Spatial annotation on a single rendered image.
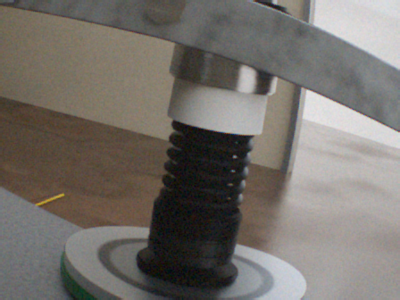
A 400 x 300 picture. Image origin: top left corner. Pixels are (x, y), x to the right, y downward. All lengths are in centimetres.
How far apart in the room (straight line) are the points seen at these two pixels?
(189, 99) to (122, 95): 546
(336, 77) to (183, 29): 11
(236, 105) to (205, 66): 4
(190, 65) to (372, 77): 14
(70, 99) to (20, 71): 86
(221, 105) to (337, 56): 10
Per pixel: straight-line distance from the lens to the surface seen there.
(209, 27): 46
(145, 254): 56
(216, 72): 49
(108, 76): 603
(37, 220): 70
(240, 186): 53
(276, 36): 47
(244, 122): 50
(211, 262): 53
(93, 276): 50
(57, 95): 638
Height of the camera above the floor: 106
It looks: 11 degrees down
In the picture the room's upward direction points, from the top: 11 degrees clockwise
